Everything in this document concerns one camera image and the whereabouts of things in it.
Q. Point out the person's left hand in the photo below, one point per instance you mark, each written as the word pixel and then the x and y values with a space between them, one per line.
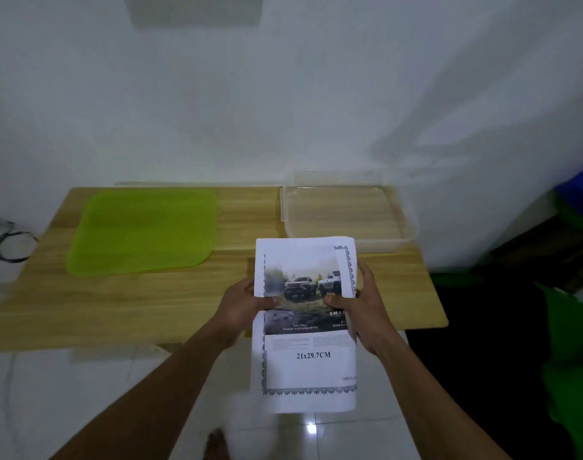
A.
pixel 237 308

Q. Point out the person's right hand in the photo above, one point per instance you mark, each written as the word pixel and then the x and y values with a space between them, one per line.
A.
pixel 368 316

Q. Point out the person's right thumb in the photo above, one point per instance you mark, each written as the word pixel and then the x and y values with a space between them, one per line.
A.
pixel 337 300

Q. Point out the person's left thumb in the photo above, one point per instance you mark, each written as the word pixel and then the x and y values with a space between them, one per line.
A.
pixel 268 303

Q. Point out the white printed paper sheet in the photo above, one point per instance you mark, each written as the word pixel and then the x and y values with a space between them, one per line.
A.
pixel 308 364

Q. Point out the person's left forearm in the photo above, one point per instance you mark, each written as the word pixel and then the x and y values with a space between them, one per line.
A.
pixel 143 402

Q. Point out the person's right forearm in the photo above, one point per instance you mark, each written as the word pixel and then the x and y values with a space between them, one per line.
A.
pixel 430 402

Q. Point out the clear plastic container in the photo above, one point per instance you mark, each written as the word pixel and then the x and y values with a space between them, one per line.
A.
pixel 349 217

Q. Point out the wooden table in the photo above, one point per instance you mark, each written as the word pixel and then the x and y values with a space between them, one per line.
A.
pixel 128 301

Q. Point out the green plastic lid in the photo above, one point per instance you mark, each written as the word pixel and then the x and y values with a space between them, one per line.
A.
pixel 143 232

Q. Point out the green plastic object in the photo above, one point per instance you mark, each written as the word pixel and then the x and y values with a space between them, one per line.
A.
pixel 571 359

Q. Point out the blue plastic object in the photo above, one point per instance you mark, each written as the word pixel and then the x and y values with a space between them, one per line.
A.
pixel 581 191

